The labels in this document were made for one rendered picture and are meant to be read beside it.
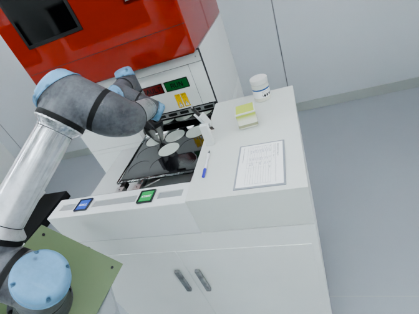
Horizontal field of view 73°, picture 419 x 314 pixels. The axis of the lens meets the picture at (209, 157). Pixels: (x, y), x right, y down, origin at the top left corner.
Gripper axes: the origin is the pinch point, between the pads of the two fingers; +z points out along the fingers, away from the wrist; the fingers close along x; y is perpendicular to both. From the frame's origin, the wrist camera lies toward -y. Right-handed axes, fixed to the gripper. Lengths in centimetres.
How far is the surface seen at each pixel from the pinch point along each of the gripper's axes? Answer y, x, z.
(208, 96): -8.1, -27.6, -9.4
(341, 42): 29, -193, 34
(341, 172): -21, -102, 91
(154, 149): -0.6, 4.5, 1.4
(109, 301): -47, 51, 9
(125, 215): -33.9, 32.9, -2.1
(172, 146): -8.1, -1.0, 1.3
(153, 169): -14.1, 12.9, 1.4
